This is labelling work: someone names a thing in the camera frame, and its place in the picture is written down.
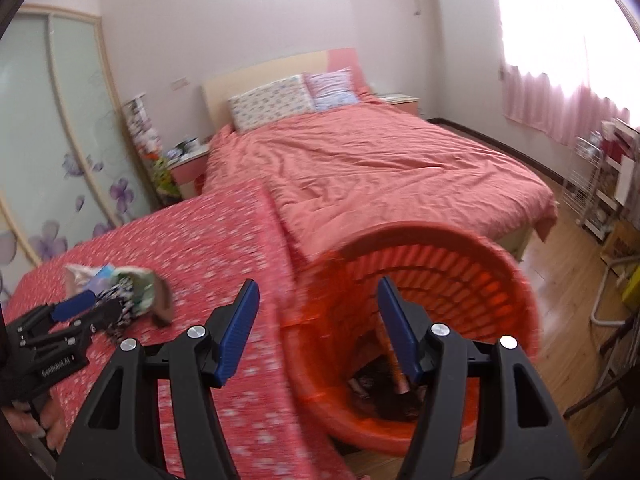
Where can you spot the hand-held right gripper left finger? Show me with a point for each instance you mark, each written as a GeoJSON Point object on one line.
{"type": "Point", "coordinates": [235, 335]}

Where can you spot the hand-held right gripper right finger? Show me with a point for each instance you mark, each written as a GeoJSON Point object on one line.
{"type": "Point", "coordinates": [400, 330]}

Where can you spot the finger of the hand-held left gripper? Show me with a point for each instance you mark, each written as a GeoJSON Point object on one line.
{"type": "Point", "coordinates": [75, 306]}
{"type": "Point", "coordinates": [102, 317]}

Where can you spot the black floral cloth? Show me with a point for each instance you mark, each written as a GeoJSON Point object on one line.
{"type": "Point", "coordinates": [125, 305]}

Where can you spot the white paper bag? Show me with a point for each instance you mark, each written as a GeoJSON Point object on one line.
{"type": "Point", "coordinates": [80, 277]}

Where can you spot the blue tissue packet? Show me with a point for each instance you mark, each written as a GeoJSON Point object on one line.
{"type": "Point", "coordinates": [106, 276]}

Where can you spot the brown plaid cloth scrunchie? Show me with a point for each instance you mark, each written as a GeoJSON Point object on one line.
{"type": "Point", "coordinates": [372, 395]}

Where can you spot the orange plastic laundry basket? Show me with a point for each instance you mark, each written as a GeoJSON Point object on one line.
{"type": "Point", "coordinates": [465, 280]}

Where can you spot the person's left hand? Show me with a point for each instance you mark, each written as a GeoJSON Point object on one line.
{"type": "Point", "coordinates": [35, 427]}

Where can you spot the red floral tablecloth table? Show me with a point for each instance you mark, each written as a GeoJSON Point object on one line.
{"type": "Point", "coordinates": [200, 240]}

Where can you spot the bed with salmon duvet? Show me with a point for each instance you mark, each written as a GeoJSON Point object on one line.
{"type": "Point", "coordinates": [375, 170]}

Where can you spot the pink white nightstand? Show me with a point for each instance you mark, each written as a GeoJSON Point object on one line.
{"type": "Point", "coordinates": [400, 105]}
{"type": "Point", "coordinates": [187, 170]}

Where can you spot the flower print sliding wardrobe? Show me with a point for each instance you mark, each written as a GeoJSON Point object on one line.
{"type": "Point", "coordinates": [45, 135]}

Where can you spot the plush toy display column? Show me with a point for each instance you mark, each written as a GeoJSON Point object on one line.
{"type": "Point", "coordinates": [147, 145]}

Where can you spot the white mug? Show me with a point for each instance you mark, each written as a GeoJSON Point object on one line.
{"type": "Point", "coordinates": [190, 146]}

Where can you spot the floral print pillow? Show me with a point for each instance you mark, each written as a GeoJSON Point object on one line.
{"type": "Point", "coordinates": [270, 102]}

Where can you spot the cardboard box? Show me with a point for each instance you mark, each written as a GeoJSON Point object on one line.
{"type": "Point", "coordinates": [620, 245]}

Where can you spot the yellow cushion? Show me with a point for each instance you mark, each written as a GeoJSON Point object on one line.
{"type": "Point", "coordinates": [632, 285]}

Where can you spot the pink striped pillow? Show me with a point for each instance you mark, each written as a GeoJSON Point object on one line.
{"type": "Point", "coordinates": [330, 87]}

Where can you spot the beige pink headboard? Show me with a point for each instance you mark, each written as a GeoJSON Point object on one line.
{"type": "Point", "coordinates": [240, 72]}

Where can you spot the pink curtain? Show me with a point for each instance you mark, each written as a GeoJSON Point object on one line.
{"type": "Point", "coordinates": [560, 100]}

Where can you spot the wooden bed frame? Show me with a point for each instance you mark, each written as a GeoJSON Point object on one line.
{"type": "Point", "coordinates": [515, 246]}

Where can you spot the white tube frame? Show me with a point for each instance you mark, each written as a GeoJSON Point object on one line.
{"type": "Point", "coordinates": [597, 305]}

